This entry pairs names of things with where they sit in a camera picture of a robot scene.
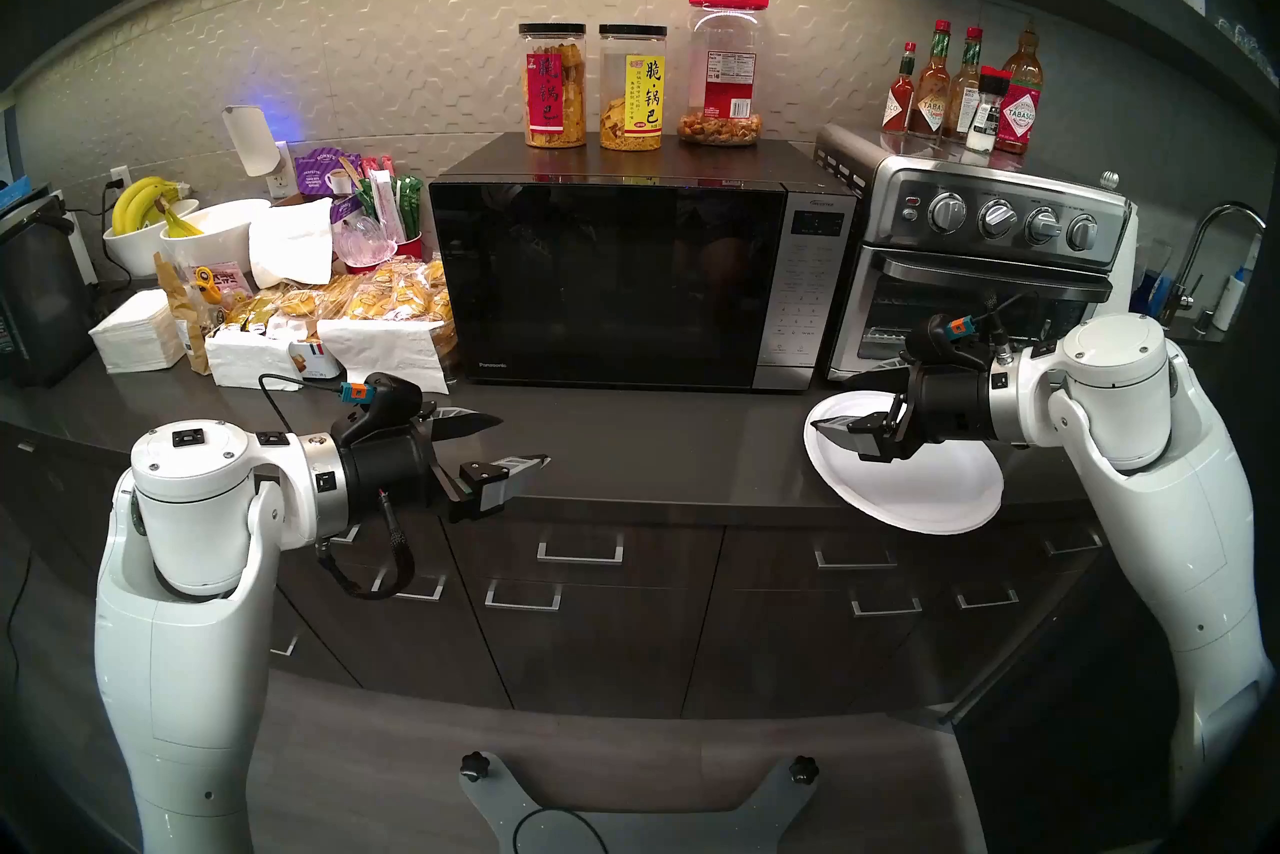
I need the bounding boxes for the purple tea box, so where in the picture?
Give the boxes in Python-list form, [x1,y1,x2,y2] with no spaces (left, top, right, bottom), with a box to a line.
[293,147,363,225]

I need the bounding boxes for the dark open wall shelf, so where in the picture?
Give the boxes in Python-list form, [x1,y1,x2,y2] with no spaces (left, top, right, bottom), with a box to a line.
[900,0,1280,118]

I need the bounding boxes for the large Tabasco bottle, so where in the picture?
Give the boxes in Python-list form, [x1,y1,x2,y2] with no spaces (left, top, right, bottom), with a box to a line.
[995,27,1046,156]

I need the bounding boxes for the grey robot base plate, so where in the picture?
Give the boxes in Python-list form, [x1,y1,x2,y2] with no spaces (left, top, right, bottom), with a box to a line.
[458,752,821,854]

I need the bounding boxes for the thick black gripper cable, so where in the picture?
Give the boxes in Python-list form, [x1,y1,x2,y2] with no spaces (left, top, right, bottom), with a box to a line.
[318,487,416,603]

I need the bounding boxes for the white pink sachets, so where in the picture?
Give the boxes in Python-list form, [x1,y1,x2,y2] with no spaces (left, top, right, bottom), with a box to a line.
[362,157,406,245]

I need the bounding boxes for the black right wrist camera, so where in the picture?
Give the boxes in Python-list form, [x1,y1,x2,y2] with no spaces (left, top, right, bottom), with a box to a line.
[905,312,1001,368]

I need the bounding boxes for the white box French flag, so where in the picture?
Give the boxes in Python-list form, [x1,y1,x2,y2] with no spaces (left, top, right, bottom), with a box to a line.
[288,340,343,381]

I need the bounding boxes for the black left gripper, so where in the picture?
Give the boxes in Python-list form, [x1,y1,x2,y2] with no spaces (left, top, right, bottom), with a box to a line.
[345,405,553,525]

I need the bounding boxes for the small white bowl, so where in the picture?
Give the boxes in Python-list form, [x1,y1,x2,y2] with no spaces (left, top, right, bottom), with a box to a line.
[103,199,201,280]

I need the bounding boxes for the pink packet yellow disc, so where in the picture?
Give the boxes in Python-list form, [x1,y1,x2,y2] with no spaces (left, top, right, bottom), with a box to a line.
[190,262,251,313]

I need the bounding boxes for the large white bowl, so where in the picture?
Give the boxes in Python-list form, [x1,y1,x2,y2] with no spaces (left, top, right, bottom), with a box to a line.
[160,199,273,288]

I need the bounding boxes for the single yellow banana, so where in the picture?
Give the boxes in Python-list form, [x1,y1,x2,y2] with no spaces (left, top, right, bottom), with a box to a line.
[153,197,206,240]

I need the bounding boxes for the snack jar yellow label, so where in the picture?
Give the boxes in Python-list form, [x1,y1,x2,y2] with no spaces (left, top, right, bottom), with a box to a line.
[598,24,668,153]

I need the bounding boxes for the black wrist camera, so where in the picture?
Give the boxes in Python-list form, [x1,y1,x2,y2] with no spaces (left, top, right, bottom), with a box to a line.
[905,312,1001,368]
[330,372,426,453]

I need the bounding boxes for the white soap bottle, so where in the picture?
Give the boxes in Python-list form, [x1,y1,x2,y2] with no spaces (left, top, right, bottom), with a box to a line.
[1212,237,1263,333]

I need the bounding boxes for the olive sauce bottle green neck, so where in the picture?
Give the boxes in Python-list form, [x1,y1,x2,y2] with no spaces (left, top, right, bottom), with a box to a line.
[945,27,984,143]

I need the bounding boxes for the chrome sink faucet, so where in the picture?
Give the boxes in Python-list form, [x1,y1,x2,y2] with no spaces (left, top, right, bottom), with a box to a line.
[1160,202,1269,328]

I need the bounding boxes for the yellow banana bunch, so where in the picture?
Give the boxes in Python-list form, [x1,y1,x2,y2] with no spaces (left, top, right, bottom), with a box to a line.
[110,176,189,237]

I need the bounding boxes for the black silver microwave oven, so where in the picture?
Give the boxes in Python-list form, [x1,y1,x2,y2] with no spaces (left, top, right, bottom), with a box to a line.
[428,132,859,393]

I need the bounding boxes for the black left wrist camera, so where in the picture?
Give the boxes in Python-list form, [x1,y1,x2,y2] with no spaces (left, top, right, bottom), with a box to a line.
[330,372,426,453]

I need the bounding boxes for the clear plastic cutlery bundle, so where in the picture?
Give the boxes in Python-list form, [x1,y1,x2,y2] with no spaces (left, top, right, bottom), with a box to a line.
[333,212,398,268]

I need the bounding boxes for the clear jar red lid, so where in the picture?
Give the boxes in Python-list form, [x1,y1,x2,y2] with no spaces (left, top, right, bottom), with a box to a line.
[678,0,771,148]

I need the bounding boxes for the white napkin stack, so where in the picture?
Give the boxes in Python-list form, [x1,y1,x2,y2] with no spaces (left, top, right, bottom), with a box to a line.
[88,290,186,376]

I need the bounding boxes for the snack jar red label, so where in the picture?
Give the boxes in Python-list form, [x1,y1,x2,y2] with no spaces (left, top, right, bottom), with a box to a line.
[518,22,589,151]

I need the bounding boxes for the wrapped pastry heap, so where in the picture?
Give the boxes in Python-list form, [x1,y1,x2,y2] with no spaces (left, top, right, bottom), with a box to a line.
[225,255,459,383]

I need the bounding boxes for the white round plate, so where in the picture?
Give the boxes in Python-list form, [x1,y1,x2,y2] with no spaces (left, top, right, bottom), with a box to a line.
[803,390,1004,536]

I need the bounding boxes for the silver toaster oven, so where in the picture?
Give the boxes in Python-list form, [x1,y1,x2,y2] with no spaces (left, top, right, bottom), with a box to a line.
[812,124,1136,383]

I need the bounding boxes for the small red hot sauce bottle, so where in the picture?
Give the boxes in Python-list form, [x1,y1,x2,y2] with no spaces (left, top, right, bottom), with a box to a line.
[882,42,918,135]

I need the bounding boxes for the brown paper bag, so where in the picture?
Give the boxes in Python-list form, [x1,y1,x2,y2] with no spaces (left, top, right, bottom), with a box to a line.
[153,254,213,376]

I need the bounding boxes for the red sauce bottle green neck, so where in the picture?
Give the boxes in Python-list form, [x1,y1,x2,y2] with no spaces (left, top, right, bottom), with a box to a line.
[907,20,953,141]

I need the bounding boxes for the white plug-in night light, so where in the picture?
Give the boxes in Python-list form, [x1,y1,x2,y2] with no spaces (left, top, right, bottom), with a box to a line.
[222,105,281,178]

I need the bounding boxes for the dark wood drawer front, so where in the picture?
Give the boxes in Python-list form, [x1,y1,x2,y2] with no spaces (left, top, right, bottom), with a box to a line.
[685,574,951,721]
[275,552,511,711]
[265,597,361,688]
[443,512,725,581]
[925,552,1051,708]
[1000,512,1106,568]
[325,517,451,575]
[722,517,946,581]
[460,572,716,720]

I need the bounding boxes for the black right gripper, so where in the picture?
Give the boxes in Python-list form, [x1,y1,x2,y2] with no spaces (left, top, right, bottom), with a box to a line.
[810,360,1001,464]

